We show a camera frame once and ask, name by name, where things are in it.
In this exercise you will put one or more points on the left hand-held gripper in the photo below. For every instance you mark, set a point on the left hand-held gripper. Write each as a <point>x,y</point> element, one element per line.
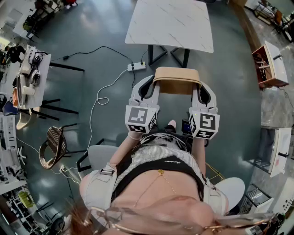
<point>137,115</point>

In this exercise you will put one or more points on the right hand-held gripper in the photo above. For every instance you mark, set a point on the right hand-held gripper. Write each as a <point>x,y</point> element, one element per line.
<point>207,121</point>

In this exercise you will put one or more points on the person's right forearm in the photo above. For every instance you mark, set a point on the person's right forearm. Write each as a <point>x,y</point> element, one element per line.
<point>199,156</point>

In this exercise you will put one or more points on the person's left forearm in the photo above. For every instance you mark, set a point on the person's left forearm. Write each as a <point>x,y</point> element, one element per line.
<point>124,149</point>

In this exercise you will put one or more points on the white power strip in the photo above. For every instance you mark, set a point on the white power strip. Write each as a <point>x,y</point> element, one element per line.
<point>136,66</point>

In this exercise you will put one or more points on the black device blue screen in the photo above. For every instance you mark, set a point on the black device blue screen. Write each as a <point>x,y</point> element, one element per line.
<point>186,125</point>

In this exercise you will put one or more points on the person's pink shoe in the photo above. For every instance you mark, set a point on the person's pink shoe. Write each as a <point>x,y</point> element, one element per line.
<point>172,124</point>

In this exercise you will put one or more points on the person's torso striped top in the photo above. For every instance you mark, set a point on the person's torso striped top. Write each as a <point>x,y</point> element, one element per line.
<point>160,153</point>

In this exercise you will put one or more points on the white marble table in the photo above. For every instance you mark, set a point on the white marble table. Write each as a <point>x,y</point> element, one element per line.
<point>170,23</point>

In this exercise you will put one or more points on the orange wooden cabinet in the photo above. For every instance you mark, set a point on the orange wooden cabinet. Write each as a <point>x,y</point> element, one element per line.
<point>278,66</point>

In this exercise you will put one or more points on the grey seat chair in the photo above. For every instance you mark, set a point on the grey seat chair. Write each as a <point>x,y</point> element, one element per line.
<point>101,158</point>

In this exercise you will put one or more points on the white round stool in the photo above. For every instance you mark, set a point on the white round stool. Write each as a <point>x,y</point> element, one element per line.
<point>229,190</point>

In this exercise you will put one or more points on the white side table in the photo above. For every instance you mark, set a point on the white side table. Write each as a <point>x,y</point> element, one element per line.
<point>44,78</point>

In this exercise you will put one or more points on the woven wicker chair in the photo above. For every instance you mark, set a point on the woven wicker chair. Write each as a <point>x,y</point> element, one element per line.
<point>54,137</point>

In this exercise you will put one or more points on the spare grey hand-held gripper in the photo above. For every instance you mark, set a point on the spare grey hand-held gripper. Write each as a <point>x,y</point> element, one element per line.
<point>35,76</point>

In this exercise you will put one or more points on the white cup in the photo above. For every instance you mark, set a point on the white cup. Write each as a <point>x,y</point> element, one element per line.
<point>28,90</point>

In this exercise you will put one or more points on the person's face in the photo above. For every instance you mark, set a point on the person's face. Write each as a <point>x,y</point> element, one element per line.
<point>172,215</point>

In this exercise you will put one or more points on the beige shell chair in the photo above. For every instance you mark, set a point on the beige shell chair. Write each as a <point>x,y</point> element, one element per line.
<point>24,119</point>

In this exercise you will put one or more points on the gold rimmed eyeglasses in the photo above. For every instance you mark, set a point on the gold rimmed eyeglasses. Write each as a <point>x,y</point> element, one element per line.
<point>112,215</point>

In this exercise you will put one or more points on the yellow green crate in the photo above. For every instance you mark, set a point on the yellow green crate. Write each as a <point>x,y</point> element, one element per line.
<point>25,198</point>

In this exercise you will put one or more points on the white metal frame cabinet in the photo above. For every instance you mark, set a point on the white metal frame cabinet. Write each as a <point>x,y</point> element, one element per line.
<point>281,147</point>

